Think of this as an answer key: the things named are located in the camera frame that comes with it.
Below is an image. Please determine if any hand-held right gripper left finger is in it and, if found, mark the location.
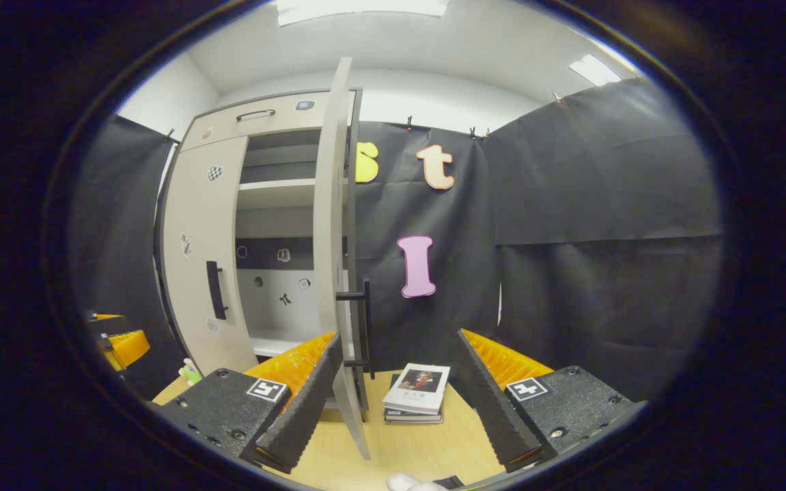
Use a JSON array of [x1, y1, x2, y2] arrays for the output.
[[154, 332, 343, 475]]

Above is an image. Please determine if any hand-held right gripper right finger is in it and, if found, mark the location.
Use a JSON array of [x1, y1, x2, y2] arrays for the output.
[[449, 329, 646, 473]]

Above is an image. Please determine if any grey cabinet door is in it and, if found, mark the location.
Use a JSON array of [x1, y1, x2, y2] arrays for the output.
[[160, 135, 260, 375], [312, 57, 375, 461]]

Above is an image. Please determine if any grey double-door shoe cabinet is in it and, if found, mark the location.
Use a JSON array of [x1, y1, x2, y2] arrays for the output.
[[154, 87, 375, 411]]

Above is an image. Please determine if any thick white cabinet shelf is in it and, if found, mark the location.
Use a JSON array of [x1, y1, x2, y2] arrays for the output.
[[250, 330, 327, 358]]

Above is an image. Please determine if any thin white cabinet shelf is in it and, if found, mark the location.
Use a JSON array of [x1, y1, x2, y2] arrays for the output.
[[237, 179, 317, 210]]

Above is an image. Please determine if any grey cabinet drawer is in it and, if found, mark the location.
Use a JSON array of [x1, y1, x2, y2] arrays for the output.
[[180, 92, 357, 152]]

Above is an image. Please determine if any white portrait cover book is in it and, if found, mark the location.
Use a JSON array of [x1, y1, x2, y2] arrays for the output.
[[383, 363, 452, 416]]

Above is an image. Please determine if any dark book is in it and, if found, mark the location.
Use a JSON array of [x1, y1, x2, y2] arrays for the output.
[[384, 406, 444, 425]]

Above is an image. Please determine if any black backdrop cloth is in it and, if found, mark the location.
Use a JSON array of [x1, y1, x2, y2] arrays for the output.
[[69, 78, 725, 404]]

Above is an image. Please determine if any small ceiling light panel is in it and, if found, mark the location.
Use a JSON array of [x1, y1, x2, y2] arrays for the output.
[[569, 55, 623, 87]]

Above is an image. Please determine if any large ceiling light panel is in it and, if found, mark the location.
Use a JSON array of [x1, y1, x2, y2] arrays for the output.
[[277, 0, 450, 27]]

